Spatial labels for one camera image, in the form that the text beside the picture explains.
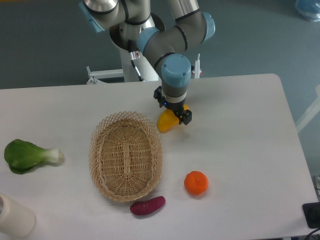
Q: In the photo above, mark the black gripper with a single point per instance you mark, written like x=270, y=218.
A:
x=184, y=115

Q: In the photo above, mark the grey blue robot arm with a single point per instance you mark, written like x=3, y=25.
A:
x=173, y=90

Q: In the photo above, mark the black device at edge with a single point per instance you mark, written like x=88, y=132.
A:
x=312, y=214

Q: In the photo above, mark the purple sweet potato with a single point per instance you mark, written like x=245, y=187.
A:
x=143, y=208

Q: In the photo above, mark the yellow mango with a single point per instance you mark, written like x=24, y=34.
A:
x=166, y=121

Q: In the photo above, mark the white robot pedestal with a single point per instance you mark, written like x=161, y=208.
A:
x=132, y=65

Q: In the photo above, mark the orange tangerine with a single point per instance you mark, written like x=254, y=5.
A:
x=196, y=183

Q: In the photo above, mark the cream cylindrical bottle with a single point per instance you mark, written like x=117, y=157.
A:
x=16, y=220

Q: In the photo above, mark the white frame leg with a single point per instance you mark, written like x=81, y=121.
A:
x=309, y=113

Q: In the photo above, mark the green bok choy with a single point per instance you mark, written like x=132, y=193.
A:
x=23, y=156

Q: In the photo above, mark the woven wicker basket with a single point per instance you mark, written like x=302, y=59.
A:
x=125, y=156

